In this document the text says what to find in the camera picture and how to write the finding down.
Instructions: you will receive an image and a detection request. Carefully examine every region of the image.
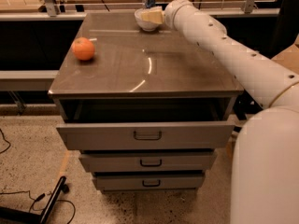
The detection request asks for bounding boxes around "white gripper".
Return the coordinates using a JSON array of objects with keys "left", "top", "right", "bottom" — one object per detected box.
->
[{"left": 141, "top": 0, "right": 191, "bottom": 29}]

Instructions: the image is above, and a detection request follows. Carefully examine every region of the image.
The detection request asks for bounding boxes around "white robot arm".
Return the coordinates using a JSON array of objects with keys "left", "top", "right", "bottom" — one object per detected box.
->
[{"left": 141, "top": 0, "right": 299, "bottom": 224}]

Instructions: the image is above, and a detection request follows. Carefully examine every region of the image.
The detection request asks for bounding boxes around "white bowl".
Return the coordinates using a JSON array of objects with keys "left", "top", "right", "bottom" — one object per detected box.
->
[{"left": 135, "top": 8, "right": 159, "bottom": 32}]

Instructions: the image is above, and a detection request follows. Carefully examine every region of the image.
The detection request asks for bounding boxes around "orange fruit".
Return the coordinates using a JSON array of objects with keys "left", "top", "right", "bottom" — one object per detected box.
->
[{"left": 71, "top": 37, "right": 95, "bottom": 61}]

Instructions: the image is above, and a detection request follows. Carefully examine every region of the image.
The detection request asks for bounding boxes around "grey drawer cabinet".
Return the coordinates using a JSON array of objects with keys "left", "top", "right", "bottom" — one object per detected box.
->
[{"left": 48, "top": 10, "right": 244, "bottom": 194}]

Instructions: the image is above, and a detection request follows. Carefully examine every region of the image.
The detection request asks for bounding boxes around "top drawer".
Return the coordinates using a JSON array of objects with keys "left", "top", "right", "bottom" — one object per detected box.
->
[{"left": 57, "top": 98, "right": 234, "bottom": 150}]

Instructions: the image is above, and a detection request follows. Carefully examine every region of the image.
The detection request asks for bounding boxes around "drawer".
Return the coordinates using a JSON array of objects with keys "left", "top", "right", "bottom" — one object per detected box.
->
[
  {"left": 79, "top": 150, "right": 217, "bottom": 173},
  {"left": 93, "top": 171, "right": 205, "bottom": 192},
  {"left": 57, "top": 98, "right": 234, "bottom": 150}
]

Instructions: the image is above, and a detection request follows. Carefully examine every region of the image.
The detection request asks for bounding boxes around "middle drawer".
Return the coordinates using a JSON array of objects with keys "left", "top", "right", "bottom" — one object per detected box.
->
[{"left": 79, "top": 150, "right": 217, "bottom": 173}]

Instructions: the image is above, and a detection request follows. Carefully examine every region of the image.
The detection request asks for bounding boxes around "bottom drawer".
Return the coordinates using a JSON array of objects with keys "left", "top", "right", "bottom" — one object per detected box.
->
[{"left": 93, "top": 171, "right": 205, "bottom": 192}]

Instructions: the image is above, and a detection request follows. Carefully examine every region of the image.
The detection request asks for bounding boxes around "black stand base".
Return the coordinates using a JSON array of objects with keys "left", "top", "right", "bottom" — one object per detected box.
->
[{"left": 0, "top": 175, "right": 70, "bottom": 224}]

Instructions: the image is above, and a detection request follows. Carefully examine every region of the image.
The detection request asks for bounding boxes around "grey metal rail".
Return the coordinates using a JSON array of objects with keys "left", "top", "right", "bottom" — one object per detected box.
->
[{"left": 0, "top": 70, "right": 58, "bottom": 91}]

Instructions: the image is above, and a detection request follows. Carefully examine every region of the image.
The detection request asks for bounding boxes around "black floor cable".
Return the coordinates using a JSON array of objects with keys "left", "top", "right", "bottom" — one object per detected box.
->
[{"left": 0, "top": 189, "right": 77, "bottom": 224}]

